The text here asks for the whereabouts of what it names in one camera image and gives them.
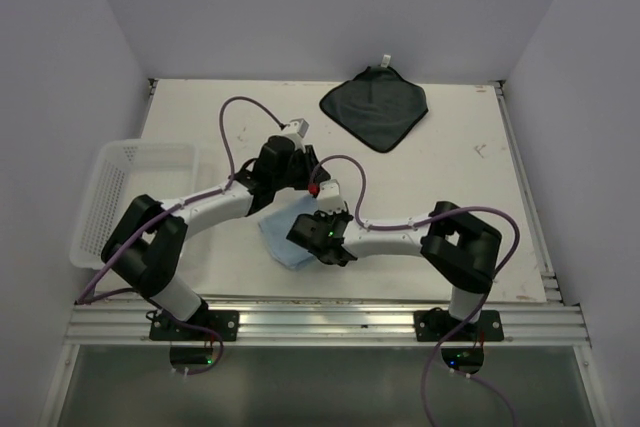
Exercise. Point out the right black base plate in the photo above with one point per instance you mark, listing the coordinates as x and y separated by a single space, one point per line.
432 325

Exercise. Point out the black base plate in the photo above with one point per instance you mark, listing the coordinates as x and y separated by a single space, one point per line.
209 325
432 325

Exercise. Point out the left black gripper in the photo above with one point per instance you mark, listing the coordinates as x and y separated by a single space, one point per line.
306 159

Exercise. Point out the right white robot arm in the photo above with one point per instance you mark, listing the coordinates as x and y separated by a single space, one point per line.
460 246

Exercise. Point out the dark grey towel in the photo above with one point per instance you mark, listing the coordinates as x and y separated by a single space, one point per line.
378 107

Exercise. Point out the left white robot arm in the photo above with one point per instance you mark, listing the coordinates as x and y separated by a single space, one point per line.
145 247

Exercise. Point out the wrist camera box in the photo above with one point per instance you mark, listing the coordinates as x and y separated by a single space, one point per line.
295 130
328 197

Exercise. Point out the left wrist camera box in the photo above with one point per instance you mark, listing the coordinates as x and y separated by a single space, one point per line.
295 130

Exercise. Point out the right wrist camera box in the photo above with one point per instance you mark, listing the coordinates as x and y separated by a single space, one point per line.
328 197

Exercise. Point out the white plastic basket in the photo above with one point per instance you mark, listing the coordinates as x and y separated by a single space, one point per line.
122 171

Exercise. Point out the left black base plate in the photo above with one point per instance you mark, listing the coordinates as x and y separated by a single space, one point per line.
209 325

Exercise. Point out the aluminium mounting rail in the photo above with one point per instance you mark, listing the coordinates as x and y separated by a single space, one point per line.
123 321

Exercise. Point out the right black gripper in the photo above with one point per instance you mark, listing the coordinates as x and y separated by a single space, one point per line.
324 217

